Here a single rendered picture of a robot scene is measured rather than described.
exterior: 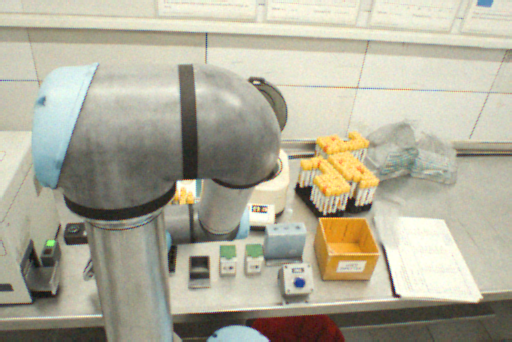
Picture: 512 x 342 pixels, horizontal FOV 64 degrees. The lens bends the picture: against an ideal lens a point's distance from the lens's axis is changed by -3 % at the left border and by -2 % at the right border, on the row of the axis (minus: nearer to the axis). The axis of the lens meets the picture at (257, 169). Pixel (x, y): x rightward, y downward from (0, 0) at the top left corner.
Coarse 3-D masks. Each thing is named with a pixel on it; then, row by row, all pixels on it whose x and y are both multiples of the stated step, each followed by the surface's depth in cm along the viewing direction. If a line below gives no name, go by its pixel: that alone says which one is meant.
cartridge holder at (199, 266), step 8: (192, 256) 105; (200, 256) 105; (208, 256) 106; (192, 264) 106; (200, 264) 106; (208, 264) 104; (192, 272) 101; (200, 272) 101; (208, 272) 102; (192, 280) 102; (200, 280) 102; (208, 280) 102
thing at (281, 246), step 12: (276, 228) 107; (288, 228) 107; (300, 228) 108; (264, 240) 110; (276, 240) 106; (288, 240) 107; (300, 240) 108; (264, 252) 111; (276, 252) 109; (288, 252) 110; (300, 252) 110; (276, 264) 109
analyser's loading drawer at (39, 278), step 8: (32, 264) 95; (56, 264) 96; (32, 272) 95; (40, 272) 96; (48, 272) 96; (56, 272) 95; (32, 280) 94; (40, 280) 94; (48, 280) 95; (56, 280) 95; (32, 288) 92; (40, 288) 93; (48, 288) 93
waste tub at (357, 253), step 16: (320, 224) 110; (336, 224) 113; (352, 224) 114; (368, 224) 111; (320, 240) 110; (336, 240) 117; (352, 240) 117; (368, 240) 110; (320, 256) 109; (336, 256) 102; (352, 256) 102; (368, 256) 103; (320, 272) 109; (336, 272) 105; (352, 272) 106; (368, 272) 106
